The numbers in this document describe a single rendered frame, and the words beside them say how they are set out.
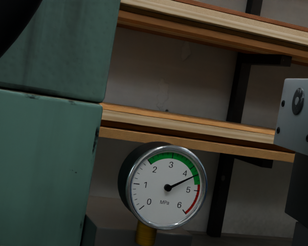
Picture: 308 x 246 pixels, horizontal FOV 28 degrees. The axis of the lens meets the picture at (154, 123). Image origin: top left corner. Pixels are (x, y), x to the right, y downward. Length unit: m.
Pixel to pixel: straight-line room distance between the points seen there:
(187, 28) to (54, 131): 2.21
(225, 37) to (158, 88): 0.57
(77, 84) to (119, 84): 2.60
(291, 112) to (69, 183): 0.38
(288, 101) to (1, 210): 0.44
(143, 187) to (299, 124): 0.35
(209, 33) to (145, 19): 0.30
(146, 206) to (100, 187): 2.68
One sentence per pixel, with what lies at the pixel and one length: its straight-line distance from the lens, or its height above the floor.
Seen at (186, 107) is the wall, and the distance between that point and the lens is 3.23.
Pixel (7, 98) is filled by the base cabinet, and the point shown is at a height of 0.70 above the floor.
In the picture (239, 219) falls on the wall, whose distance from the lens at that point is 3.51.
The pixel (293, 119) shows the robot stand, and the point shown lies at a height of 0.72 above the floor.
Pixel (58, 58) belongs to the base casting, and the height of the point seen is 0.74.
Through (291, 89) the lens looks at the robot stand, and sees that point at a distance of 0.81.
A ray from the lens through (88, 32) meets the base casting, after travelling 0.49.
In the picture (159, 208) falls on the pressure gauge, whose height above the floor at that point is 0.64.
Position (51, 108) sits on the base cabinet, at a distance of 0.48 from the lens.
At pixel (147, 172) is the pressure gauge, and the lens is 0.44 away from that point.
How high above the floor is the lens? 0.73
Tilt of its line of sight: 3 degrees down
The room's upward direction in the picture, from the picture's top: 10 degrees clockwise
